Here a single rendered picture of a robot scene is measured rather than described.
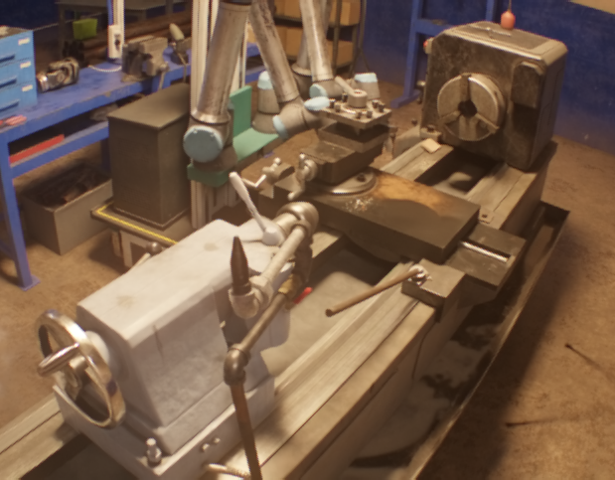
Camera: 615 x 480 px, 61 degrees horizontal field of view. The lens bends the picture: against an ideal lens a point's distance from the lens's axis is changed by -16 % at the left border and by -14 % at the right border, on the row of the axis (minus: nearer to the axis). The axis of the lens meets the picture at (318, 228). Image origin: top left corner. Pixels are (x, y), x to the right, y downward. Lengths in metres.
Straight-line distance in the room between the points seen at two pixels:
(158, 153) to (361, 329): 1.46
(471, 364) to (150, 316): 1.35
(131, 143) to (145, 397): 1.87
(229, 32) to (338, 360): 1.19
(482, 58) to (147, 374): 1.85
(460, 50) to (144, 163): 1.45
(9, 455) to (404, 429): 1.14
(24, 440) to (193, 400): 0.41
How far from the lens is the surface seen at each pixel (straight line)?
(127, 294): 1.00
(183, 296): 0.99
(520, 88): 2.33
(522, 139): 2.43
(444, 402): 1.92
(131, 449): 1.05
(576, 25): 5.64
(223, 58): 2.10
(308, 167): 1.75
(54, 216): 3.20
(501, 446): 2.39
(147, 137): 2.64
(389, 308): 1.53
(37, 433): 1.26
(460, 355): 2.10
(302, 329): 1.61
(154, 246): 1.18
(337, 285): 1.78
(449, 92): 2.26
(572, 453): 2.48
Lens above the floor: 1.76
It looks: 31 degrees down
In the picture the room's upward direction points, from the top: 5 degrees clockwise
